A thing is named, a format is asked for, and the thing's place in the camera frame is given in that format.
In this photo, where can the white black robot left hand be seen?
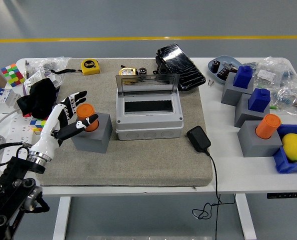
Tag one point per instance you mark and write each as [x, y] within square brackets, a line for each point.
[47, 130]

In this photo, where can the orange cylinder battery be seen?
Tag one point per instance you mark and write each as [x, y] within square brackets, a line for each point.
[268, 126]
[84, 111]

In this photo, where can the grey junction box with lid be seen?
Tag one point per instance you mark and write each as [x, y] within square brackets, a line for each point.
[148, 125]

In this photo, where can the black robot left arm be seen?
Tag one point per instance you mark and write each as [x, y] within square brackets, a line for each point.
[16, 185]

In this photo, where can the colourful puzzle cube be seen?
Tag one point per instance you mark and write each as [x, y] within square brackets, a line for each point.
[37, 126]
[12, 75]

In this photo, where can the white power strip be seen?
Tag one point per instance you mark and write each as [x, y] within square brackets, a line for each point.
[18, 132]

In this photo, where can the black cloth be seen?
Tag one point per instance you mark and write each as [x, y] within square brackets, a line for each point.
[38, 97]

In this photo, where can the white printed carton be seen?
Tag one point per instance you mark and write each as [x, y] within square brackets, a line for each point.
[29, 82]

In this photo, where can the grey block with round hole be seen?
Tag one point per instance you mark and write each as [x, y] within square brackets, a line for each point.
[98, 140]

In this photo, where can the white circuit breaker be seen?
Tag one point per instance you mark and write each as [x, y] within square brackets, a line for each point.
[3, 100]

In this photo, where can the pen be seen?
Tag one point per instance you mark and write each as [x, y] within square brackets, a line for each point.
[27, 68]

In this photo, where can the clear bag of parts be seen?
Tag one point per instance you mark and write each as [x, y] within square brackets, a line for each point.
[291, 97]
[273, 72]
[43, 63]

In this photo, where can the square yellow tape measure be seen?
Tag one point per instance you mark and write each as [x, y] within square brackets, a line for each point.
[89, 66]

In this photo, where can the white table leg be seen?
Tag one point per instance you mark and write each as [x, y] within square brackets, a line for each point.
[62, 217]
[246, 217]

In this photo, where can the grey-brown fabric mat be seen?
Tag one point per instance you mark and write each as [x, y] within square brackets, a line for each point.
[138, 165]

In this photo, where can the round yellow tape measure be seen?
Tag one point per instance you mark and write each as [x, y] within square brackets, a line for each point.
[127, 71]

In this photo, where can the small black capacitor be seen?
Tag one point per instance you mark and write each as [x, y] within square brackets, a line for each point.
[142, 71]

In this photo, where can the black plastic holder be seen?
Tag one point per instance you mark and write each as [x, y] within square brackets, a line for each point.
[163, 70]

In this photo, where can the black cracked glossy phone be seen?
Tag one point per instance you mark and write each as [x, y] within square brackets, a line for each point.
[181, 65]

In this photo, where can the black power adapter plug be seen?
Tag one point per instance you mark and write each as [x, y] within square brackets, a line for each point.
[198, 138]

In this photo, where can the small screw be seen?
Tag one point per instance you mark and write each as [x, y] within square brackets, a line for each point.
[209, 82]
[212, 83]

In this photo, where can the upright black capacitor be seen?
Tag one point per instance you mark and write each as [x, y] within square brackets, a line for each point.
[215, 66]

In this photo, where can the dark lying capacitor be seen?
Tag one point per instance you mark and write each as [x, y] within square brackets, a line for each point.
[223, 73]

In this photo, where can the grey holder block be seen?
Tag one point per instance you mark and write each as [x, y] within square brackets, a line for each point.
[229, 95]
[253, 147]
[242, 112]

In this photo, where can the small metal clip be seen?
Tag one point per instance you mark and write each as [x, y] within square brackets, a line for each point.
[228, 66]

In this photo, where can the blue-grey oval tray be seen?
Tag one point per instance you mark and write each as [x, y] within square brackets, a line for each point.
[228, 60]

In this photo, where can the blue plastic block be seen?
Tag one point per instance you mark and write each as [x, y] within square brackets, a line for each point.
[259, 101]
[243, 77]

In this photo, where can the small green part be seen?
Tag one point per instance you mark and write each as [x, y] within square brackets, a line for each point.
[273, 107]

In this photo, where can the blue plastic bin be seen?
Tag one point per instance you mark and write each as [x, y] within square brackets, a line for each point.
[282, 165]

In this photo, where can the black table control panel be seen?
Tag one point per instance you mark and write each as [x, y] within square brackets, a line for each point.
[283, 195]

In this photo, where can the yellow lemon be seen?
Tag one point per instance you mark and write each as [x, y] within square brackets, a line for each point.
[293, 146]

